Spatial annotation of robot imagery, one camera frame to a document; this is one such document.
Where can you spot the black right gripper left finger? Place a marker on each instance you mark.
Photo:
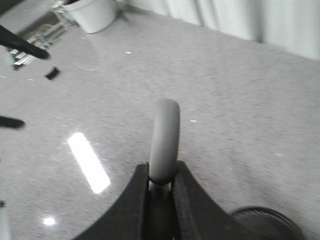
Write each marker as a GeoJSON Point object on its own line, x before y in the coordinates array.
{"type": "Point", "coordinates": [124, 220]}

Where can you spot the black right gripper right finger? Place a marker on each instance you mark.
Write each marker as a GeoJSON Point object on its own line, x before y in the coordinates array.
{"type": "Point", "coordinates": [199, 217]}

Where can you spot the grey orange handled scissors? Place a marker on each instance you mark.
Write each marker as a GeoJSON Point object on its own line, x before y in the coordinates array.
{"type": "Point", "coordinates": [165, 142]}

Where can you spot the black mesh pen bucket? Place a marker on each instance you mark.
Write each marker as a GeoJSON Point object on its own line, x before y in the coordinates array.
{"type": "Point", "coordinates": [267, 223]}

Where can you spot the white plastic bucket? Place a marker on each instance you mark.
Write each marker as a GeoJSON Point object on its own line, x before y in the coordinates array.
{"type": "Point", "coordinates": [92, 16]}

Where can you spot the small black block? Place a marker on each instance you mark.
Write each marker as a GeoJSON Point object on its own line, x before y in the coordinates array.
{"type": "Point", "coordinates": [53, 73]}

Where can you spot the pale grey curtain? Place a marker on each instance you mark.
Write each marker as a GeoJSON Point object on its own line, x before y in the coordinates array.
{"type": "Point", "coordinates": [290, 25]}

